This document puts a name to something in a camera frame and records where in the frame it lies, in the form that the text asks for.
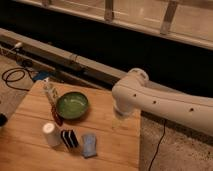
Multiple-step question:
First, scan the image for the white ceramic cup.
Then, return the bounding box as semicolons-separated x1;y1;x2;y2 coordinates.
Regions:
42;122;61;147

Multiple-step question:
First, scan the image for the wooden table board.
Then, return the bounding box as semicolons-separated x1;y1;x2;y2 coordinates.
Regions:
0;81;140;171

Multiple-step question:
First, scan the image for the black white striped eraser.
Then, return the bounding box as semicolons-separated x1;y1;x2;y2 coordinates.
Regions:
61;130;79;149

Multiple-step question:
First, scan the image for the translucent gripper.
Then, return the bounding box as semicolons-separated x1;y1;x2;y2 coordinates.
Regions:
112;112;129;130

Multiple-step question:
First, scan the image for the black coiled cable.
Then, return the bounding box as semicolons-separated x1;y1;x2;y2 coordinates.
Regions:
1;59;38;92

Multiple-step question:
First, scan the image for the blue sponge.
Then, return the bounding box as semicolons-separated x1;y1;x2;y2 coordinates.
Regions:
82;133;97;158

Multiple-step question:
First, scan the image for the green ceramic bowl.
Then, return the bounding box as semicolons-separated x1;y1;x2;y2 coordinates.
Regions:
56;92;89;119

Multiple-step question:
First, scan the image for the black object at left edge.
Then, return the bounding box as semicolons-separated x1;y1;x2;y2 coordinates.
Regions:
0;113;8;127

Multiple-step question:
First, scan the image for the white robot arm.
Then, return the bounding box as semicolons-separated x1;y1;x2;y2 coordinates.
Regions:
112;68;213;137

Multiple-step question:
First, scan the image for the white plug on rail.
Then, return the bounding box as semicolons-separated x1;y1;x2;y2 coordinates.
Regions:
14;42;23;49

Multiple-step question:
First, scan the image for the black cable on floor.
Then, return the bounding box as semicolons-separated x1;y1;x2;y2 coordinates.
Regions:
147;119;168;171

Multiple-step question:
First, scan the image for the red handled tool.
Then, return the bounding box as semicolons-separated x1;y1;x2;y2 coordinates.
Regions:
43;78;63;126

